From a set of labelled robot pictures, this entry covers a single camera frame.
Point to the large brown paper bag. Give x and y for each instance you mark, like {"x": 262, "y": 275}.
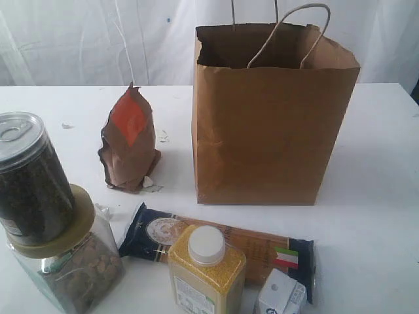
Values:
{"x": 269, "y": 101}

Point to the yellow grain bottle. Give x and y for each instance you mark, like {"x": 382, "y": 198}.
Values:
{"x": 207, "y": 273}

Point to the small white carton box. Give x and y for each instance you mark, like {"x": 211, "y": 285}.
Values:
{"x": 280, "y": 294}

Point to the clear can with metal lid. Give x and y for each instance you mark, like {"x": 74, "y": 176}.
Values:
{"x": 37, "y": 203}

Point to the small brown orange-label pouch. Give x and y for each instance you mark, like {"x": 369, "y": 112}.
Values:
{"x": 128, "y": 152}

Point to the spaghetti packet, dark blue ends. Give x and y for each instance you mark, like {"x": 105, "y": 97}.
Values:
{"x": 151, "y": 233}

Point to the square jar with gold lid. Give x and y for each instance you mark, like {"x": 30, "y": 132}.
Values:
{"x": 79, "y": 268}

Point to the white backdrop curtain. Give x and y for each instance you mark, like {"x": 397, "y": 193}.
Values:
{"x": 152, "y": 42}

